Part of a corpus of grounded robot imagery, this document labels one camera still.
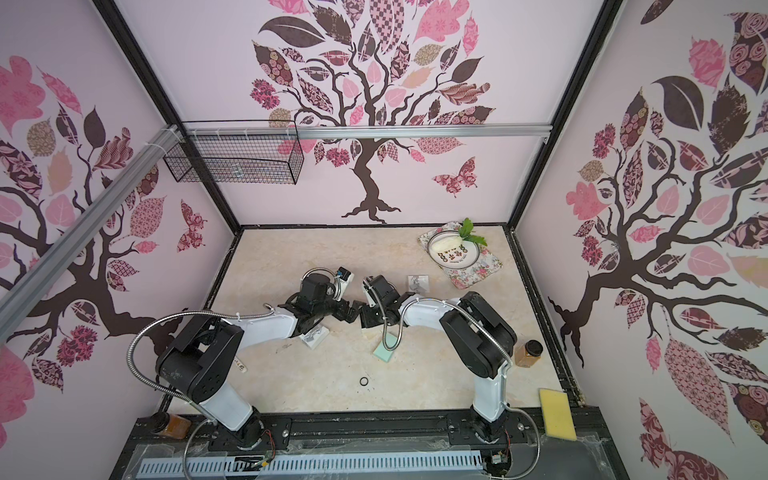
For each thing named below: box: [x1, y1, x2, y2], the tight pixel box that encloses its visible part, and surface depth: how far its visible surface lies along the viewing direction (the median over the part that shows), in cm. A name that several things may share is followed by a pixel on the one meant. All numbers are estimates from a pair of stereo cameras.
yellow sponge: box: [538, 388, 577, 442], surface depth 77 cm
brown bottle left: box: [150, 411, 192, 439], surface depth 71 cm
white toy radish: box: [430, 218, 488, 253], surface depth 114 cm
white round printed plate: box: [427, 230, 480, 269], surface depth 112 cm
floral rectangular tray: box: [418, 221, 503, 290], surface depth 109 cm
